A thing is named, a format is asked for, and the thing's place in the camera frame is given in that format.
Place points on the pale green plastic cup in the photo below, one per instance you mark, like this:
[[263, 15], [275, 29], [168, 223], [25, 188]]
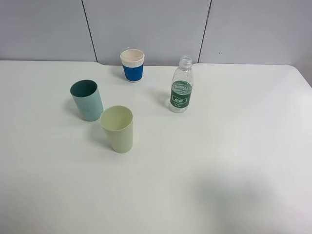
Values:
[[117, 122]]

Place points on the clear bottle green label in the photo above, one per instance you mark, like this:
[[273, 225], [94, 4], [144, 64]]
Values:
[[182, 85]]

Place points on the blue sleeved paper cup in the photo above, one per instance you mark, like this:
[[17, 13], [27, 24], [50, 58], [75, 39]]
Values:
[[132, 60]]

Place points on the teal plastic cup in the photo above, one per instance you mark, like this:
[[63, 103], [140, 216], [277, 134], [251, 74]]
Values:
[[87, 98]]

